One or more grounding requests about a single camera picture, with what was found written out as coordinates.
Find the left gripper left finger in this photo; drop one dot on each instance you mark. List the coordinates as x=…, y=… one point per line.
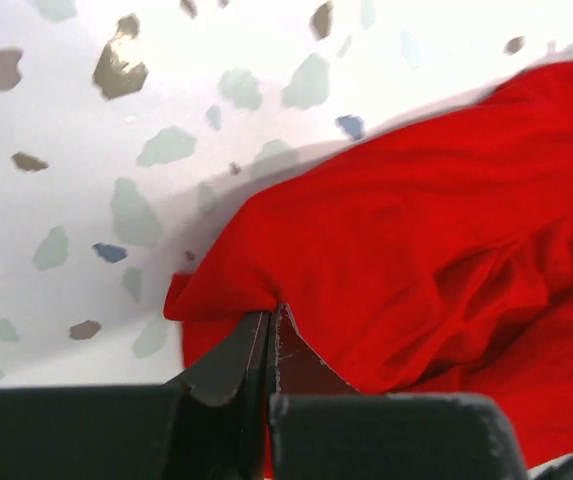
x=205, y=423

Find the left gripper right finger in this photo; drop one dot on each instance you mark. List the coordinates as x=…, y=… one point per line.
x=321, y=428

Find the red t shirt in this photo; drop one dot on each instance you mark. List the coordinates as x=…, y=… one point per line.
x=435, y=258

